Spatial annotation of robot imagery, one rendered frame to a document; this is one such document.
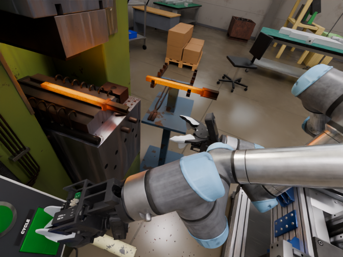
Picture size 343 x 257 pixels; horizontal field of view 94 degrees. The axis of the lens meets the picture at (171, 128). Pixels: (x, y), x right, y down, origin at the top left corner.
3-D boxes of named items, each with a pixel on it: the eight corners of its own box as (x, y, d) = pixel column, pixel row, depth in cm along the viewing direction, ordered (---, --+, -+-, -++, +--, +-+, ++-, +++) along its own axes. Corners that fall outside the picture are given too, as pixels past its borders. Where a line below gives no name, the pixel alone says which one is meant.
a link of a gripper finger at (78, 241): (62, 222, 32) (98, 210, 30) (69, 224, 33) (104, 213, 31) (52, 251, 28) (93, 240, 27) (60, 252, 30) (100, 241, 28)
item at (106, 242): (137, 248, 66) (137, 245, 63) (131, 263, 63) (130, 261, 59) (47, 209, 72) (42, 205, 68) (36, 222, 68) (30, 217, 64)
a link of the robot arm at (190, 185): (233, 210, 24) (217, 171, 20) (166, 229, 26) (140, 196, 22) (218, 173, 31) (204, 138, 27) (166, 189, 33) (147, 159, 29)
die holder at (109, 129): (140, 149, 119) (141, 98, 89) (111, 198, 91) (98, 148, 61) (74, 127, 126) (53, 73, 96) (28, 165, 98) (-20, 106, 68)
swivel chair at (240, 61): (248, 84, 341) (274, 34, 276) (244, 97, 299) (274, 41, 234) (220, 75, 356) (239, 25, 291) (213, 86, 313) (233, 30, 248)
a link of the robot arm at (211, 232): (235, 202, 36) (223, 168, 32) (227, 259, 28) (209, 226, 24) (202, 197, 41) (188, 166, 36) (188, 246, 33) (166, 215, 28)
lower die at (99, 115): (117, 109, 79) (115, 95, 73) (90, 136, 64) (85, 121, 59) (44, 87, 84) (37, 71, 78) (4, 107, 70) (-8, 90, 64)
